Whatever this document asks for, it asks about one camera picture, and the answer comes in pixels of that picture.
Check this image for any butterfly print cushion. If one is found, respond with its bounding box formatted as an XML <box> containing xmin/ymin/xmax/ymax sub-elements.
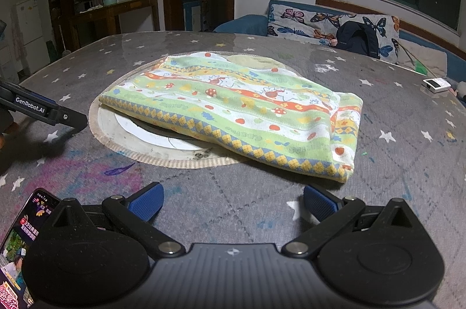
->
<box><xmin>267</xmin><ymin>3</ymin><xmax>401</xmax><ymax>60</ymax></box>

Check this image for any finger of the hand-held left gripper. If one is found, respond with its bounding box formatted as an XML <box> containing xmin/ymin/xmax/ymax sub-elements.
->
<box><xmin>54</xmin><ymin>106</ymin><xmax>89</xmax><ymax>130</ymax></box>

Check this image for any colourful patterned cloth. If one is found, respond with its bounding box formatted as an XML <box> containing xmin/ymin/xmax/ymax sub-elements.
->
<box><xmin>99</xmin><ymin>51</ymin><xmax>365</xmax><ymax>184</ymax></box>

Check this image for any wooden desk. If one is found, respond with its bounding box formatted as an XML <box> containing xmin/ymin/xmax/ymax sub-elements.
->
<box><xmin>69</xmin><ymin>0</ymin><xmax>161</xmax><ymax>48</ymax></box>

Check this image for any wooden wall rail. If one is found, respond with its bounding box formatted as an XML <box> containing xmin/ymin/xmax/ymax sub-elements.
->
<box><xmin>315</xmin><ymin>0</ymin><xmax>466</xmax><ymax>48</ymax></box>

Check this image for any beige cushion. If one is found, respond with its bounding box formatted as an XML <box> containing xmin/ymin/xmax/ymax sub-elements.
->
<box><xmin>398</xmin><ymin>37</ymin><xmax>449</xmax><ymax>75</ymax></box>

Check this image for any small white device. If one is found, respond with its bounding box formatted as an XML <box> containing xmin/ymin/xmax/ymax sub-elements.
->
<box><xmin>422</xmin><ymin>77</ymin><xmax>452</xmax><ymax>93</ymax></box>

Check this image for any white broom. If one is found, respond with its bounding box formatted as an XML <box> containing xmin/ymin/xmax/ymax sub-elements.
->
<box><xmin>58</xmin><ymin>25</ymin><xmax>73</xmax><ymax>57</ymax></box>

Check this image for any white refrigerator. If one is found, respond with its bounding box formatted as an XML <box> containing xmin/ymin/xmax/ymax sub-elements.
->
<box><xmin>15</xmin><ymin>0</ymin><xmax>48</xmax><ymax>66</ymax></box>

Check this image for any blue and white cabinet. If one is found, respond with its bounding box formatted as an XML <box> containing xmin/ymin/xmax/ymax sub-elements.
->
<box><xmin>181</xmin><ymin>0</ymin><xmax>210</xmax><ymax>32</ymax></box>

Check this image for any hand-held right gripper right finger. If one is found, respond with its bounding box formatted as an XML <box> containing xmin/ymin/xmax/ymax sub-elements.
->
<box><xmin>282</xmin><ymin>184</ymin><xmax>423</xmax><ymax>259</ymax></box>

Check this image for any blue sofa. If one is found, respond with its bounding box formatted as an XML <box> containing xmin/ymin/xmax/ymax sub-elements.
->
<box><xmin>213</xmin><ymin>0</ymin><xmax>466</xmax><ymax>84</ymax></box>

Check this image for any smartphone with lit screen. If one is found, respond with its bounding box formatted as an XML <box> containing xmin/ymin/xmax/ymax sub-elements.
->
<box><xmin>0</xmin><ymin>187</ymin><xmax>61</xmax><ymax>309</ymax></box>

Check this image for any white cloth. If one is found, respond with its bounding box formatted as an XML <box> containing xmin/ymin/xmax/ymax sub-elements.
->
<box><xmin>78</xmin><ymin>4</ymin><xmax>105</xmax><ymax>15</ymax></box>

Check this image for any grey star-patterned table cover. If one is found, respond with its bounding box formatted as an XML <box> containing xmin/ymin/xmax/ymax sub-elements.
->
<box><xmin>0</xmin><ymin>31</ymin><xmax>466</xmax><ymax>309</ymax></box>

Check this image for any black backpack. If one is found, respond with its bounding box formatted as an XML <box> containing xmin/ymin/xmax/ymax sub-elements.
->
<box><xmin>335</xmin><ymin>20</ymin><xmax>381</xmax><ymax>58</ymax></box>

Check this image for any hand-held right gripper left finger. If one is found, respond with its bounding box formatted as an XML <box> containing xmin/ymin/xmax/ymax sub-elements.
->
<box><xmin>48</xmin><ymin>183</ymin><xmax>186</xmax><ymax>261</ymax></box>

